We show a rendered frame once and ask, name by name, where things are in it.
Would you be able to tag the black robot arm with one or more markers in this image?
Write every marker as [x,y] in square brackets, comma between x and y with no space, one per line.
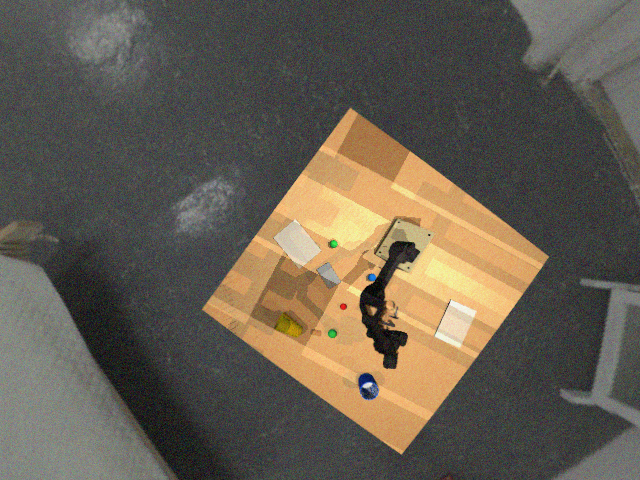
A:
[374,295]

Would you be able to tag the blue mug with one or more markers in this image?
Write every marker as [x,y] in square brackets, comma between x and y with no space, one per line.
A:
[367,386]

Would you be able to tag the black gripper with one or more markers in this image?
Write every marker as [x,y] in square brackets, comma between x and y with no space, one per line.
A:
[402,336]

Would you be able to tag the yellow cup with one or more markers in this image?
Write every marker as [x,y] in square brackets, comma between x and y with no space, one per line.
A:
[288,326]

